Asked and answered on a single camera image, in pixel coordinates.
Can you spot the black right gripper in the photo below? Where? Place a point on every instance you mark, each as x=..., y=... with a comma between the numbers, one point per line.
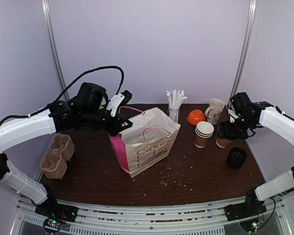
x=226, y=129

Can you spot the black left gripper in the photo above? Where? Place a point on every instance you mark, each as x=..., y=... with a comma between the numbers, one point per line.
x=117, y=126

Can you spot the white pink paper bag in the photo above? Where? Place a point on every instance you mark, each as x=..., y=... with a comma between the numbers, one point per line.
x=147, y=142

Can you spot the single brown paper cup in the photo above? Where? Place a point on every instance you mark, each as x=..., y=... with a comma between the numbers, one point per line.
x=223, y=143

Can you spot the stack of black cup lids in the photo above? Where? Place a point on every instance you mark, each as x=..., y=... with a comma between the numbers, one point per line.
x=236, y=158

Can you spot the stack of brown paper cups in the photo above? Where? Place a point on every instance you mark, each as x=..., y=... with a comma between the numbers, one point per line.
x=203, y=131

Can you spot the stack of pulp cup carriers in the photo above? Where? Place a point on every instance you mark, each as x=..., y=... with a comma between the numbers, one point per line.
x=54, y=163

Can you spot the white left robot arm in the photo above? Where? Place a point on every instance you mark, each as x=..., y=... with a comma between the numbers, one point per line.
x=56, y=117

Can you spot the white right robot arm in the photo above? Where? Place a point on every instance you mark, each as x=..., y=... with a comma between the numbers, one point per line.
x=270, y=132

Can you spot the white ceramic mug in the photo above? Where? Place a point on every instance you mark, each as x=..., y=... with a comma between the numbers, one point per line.
x=214, y=111

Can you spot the orange plastic bowl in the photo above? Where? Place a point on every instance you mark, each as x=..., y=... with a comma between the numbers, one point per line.
x=195, y=116

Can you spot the glass jar of straws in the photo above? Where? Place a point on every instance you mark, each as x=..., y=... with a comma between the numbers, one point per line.
x=175, y=99

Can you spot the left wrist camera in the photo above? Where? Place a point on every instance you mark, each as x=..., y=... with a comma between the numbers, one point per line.
x=120, y=99

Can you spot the aluminium frame post right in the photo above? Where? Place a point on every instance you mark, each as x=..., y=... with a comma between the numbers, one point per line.
x=246, y=47

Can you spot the aluminium frame post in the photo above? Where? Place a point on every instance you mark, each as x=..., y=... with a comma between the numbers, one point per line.
x=52, y=43
x=246, y=47

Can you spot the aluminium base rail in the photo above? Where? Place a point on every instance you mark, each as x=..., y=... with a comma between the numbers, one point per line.
x=192, y=219

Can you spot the aluminium frame post left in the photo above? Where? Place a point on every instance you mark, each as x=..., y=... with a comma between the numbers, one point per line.
x=52, y=43

